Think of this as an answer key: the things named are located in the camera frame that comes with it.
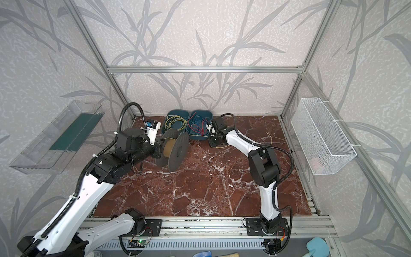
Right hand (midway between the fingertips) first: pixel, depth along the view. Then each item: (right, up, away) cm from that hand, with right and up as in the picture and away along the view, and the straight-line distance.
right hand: (212, 136), depth 97 cm
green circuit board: (-34, -48, -25) cm, 64 cm away
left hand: (-19, +2, -29) cm, 35 cm away
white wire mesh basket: (+45, -3, -36) cm, 58 cm away
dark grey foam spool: (-16, -4, -25) cm, 30 cm away
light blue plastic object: (+47, -48, -27) cm, 73 cm away
